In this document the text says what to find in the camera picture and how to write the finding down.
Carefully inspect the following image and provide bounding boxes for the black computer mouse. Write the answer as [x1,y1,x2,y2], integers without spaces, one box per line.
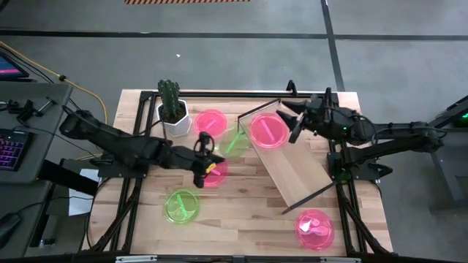
[0,213,22,249]

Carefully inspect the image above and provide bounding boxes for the pink translucent plastic plate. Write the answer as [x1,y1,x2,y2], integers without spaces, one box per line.
[193,108,229,139]
[294,208,336,251]
[203,159,230,188]
[249,112,290,149]

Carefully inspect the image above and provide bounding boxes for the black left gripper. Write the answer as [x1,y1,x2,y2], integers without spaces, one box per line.
[160,145,226,189]

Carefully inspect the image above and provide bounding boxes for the grey operator desk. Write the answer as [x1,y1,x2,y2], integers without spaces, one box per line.
[0,80,74,263]

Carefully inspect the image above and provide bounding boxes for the green translucent plastic plate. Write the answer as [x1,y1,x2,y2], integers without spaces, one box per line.
[218,126,252,159]
[162,188,201,224]

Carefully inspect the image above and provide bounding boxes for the black clamp gadget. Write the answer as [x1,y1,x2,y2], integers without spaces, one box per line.
[0,96,58,123]

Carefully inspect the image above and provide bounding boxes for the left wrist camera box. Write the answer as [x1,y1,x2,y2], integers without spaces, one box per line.
[198,131,214,148]

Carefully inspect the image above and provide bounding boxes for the white paper sheet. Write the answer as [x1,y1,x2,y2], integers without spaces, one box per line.
[68,167,100,217]

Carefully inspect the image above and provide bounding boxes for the black aluminium table frame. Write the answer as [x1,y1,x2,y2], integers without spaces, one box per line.
[78,79,394,263]

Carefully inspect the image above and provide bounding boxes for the white faceted plant pot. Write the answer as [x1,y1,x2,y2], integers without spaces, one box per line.
[156,98,193,139]

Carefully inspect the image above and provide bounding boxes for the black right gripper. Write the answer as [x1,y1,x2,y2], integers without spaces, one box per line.
[276,87,358,144]

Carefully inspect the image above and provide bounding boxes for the operator desk monitor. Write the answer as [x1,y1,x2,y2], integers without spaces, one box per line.
[0,50,30,80]

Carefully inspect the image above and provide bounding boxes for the grey equipment stand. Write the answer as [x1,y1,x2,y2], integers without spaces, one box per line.
[429,94,468,213]

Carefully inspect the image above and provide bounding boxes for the green cactus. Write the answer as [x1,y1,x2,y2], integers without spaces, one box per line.
[157,78,182,122]

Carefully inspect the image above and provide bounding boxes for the yellow cable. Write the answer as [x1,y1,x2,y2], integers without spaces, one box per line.
[0,40,109,125]

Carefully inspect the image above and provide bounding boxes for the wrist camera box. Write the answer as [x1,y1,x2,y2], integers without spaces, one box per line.
[320,86,334,107]
[198,131,214,148]

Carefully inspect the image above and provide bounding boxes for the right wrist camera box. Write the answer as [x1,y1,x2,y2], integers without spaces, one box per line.
[320,86,334,107]

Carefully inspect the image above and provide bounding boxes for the backlit keyboard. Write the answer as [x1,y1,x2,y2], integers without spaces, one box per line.
[0,127,32,172]

